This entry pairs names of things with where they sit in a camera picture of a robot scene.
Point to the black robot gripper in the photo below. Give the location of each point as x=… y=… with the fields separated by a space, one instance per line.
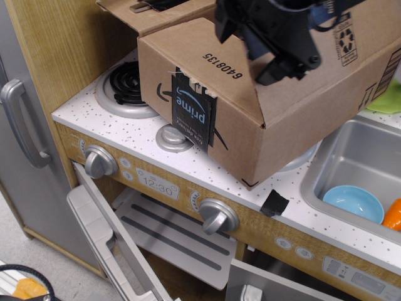
x=283 y=26

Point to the brown cardboard Amazon box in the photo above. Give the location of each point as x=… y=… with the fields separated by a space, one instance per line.
x=207 y=89

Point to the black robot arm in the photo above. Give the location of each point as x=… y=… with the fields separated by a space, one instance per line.
x=325 y=16

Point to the black coil stove burner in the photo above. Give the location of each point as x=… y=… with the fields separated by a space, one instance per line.
x=118 y=92

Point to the green plate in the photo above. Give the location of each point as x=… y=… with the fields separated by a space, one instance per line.
x=389 y=102

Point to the silver toy sink basin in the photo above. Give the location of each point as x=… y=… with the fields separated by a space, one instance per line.
x=362 y=153

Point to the black tape piece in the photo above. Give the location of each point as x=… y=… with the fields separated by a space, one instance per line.
x=274 y=205

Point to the silver right stove knob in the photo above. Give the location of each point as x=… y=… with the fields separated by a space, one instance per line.
x=217 y=216

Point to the silver stove knob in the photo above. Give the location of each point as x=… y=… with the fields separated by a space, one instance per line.
x=217 y=216
x=99 y=162

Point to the light blue bowl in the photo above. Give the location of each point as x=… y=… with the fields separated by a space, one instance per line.
x=357 y=201

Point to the silver left stove knob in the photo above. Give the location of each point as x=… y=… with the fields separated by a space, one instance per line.
x=99 y=162

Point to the white oven rack shelf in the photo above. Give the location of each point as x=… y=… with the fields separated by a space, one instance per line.
x=175 y=237

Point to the orange toy vegetable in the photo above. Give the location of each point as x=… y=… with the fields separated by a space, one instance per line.
x=392 y=216

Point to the silver dishwasher door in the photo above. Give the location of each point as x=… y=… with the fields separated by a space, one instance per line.
x=247 y=282

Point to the silver open oven door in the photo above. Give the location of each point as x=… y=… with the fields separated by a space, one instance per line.
x=101 y=228

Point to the orange object bottom left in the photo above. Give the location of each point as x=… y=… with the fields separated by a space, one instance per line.
x=27 y=288

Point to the silver fridge door handle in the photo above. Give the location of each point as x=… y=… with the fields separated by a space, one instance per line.
x=11 y=93

